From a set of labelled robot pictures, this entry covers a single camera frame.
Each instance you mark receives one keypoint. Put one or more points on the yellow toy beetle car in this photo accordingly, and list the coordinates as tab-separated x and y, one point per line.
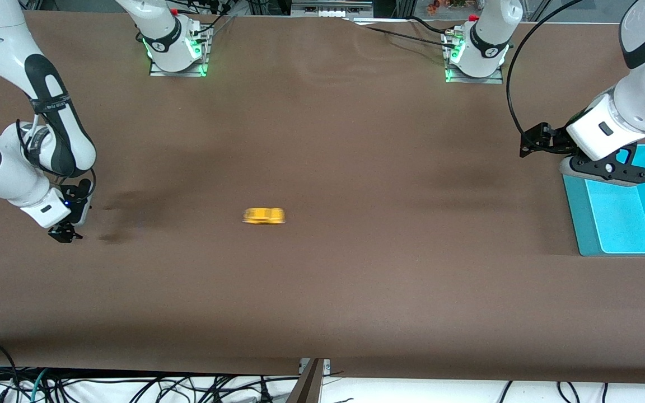
263	216

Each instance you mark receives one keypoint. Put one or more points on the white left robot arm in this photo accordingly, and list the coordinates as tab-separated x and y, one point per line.
641	101

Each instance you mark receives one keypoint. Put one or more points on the teal plastic bin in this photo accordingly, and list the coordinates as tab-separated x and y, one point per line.
625	218

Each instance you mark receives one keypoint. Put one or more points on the brown table cover sheet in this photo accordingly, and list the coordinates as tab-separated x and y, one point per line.
322	168

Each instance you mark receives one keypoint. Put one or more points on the white power strip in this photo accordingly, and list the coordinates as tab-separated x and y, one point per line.
331	14

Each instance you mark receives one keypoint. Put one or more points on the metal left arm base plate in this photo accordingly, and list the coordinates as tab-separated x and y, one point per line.
490	80

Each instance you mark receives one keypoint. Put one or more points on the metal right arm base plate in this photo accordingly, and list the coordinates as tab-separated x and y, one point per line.
157	71

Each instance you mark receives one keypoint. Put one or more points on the aluminium frame beam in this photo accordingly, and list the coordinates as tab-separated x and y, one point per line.
305	386

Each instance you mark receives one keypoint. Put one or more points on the small metal bracket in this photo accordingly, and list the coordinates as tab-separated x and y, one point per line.
327	366

